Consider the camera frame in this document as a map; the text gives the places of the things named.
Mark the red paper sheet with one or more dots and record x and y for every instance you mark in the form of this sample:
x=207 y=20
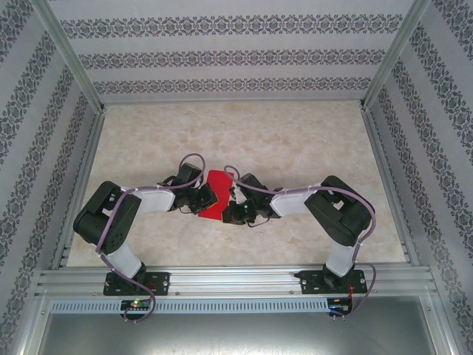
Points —
x=218 y=185

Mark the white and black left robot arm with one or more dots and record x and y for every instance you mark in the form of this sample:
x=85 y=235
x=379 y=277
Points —
x=155 y=201

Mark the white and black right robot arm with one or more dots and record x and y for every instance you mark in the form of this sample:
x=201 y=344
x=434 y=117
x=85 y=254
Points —
x=292 y=205

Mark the grey metal sheet panel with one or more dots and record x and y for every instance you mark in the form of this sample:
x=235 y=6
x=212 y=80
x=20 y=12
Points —
x=236 y=334

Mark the aluminium base rail beam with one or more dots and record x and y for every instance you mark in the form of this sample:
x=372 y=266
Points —
x=236 y=281

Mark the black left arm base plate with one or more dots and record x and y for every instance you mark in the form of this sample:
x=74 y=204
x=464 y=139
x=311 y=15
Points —
x=160 y=284

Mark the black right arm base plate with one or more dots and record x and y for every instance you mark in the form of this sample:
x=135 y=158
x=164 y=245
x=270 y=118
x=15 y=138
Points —
x=310 y=284

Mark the aluminium table side rail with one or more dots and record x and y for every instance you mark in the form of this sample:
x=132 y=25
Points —
x=387 y=185
x=81 y=186

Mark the aluminium frame post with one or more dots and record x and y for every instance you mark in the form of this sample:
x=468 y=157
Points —
x=397 y=55
x=70 y=55

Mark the short aluminium frame bar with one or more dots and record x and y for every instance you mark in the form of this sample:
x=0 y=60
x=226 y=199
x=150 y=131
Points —
x=445 y=329
x=31 y=329

